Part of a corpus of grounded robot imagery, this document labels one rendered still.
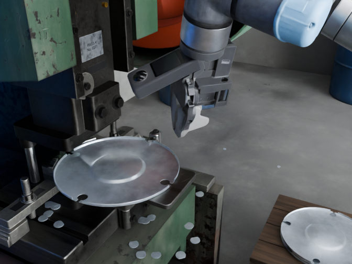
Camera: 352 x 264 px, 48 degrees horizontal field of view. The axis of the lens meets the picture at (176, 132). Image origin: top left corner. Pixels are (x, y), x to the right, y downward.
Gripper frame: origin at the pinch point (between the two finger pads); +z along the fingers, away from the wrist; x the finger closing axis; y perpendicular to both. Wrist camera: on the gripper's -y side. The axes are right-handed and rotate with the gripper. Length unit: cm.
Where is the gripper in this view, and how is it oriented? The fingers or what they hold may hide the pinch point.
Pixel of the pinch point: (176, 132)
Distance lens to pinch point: 74.6
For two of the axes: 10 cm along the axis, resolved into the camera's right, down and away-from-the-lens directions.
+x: -3.2, -7.0, 6.4
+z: -1.1, 6.9, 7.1
